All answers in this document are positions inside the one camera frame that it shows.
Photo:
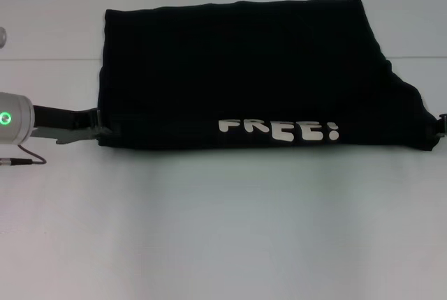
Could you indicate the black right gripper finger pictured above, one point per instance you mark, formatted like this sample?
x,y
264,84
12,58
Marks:
x,y
443,125

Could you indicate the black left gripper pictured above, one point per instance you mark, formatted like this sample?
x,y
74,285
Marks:
x,y
59,118

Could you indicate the black t-shirt with white print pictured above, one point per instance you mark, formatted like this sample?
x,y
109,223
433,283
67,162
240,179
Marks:
x,y
244,80

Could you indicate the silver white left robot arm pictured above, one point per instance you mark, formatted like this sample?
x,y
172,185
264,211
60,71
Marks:
x,y
15,118

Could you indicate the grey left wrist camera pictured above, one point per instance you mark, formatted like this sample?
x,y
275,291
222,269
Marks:
x,y
3,37

